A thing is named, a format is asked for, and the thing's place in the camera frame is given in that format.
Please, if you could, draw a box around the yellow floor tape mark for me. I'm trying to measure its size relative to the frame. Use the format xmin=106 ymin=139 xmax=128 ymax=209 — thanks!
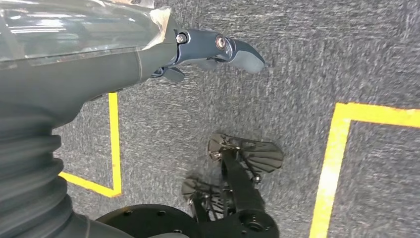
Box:
xmin=309 ymin=102 xmax=420 ymax=238

